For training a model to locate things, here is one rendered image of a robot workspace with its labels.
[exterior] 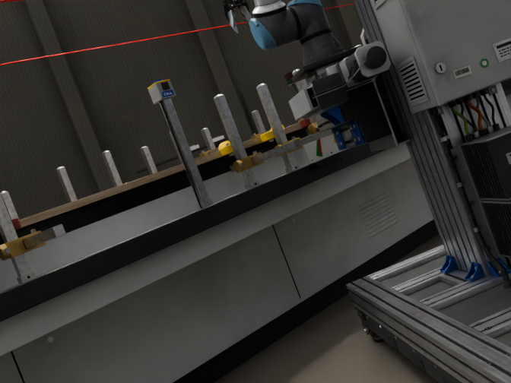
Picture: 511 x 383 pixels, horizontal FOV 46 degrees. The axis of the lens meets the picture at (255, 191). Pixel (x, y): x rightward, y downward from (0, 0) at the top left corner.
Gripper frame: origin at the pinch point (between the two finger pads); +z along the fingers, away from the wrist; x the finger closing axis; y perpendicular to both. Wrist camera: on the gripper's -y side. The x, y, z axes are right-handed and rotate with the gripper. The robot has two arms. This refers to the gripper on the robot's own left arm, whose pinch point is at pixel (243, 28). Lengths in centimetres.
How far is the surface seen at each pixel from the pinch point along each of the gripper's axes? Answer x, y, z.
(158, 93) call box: -41.2, 7.0, 13.9
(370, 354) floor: -4, 31, 132
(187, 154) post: -39, 4, 40
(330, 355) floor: -16, 15, 132
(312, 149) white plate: 16, -31, 56
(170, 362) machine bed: -75, 2, 114
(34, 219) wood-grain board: -98, 23, 43
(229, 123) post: -18.1, -9.4, 33.0
